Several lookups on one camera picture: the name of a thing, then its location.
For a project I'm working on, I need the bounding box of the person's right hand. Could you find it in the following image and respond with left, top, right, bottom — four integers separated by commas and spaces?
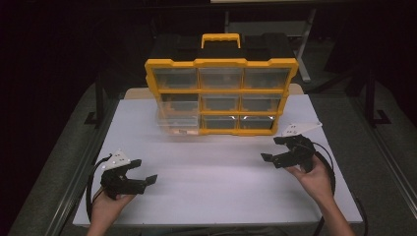
284, 154, 332, 205

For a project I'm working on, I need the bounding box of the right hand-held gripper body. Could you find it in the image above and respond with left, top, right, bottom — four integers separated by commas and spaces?
273, 121, 324, 174

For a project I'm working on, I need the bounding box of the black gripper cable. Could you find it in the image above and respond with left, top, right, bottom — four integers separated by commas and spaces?
85, 153, 113, 222
310, 141, 369, 236

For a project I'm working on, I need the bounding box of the yellow black drawer organizer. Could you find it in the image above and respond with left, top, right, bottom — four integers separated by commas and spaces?
144, 32, 300, 137

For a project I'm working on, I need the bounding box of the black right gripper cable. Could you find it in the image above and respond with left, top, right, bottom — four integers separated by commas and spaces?
310, 141, 369, 236

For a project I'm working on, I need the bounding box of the clear plastic drawer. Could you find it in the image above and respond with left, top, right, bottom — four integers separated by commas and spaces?
155, 93, 201, 136

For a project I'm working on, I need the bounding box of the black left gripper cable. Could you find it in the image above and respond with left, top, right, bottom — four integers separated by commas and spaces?
85, 153, 113, 222

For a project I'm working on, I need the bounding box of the person's left hand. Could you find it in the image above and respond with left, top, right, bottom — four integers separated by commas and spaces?
89, 191, 136, 227

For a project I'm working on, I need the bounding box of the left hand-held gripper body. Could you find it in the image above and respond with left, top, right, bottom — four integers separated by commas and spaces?
99, 148, 148, 202

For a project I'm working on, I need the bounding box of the black metal stand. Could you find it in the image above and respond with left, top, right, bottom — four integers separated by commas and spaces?
84, 70, 110, 128
363, 63, 392, 128

